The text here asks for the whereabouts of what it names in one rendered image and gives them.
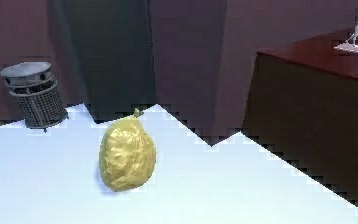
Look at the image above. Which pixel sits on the grey mesh waste bin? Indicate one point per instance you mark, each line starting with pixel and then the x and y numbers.
pixel 37 96

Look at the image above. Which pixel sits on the dark grey door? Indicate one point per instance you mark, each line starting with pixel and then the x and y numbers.
pixel 113 56

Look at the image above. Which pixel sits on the yellow lumpy apple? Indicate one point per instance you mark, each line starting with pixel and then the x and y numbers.
pixel 127 156

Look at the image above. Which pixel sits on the white figurine statue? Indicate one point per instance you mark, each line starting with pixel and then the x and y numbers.
pixel 353 41

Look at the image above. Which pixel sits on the dark red wooden cabinet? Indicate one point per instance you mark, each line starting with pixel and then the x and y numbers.
pixel 307 110

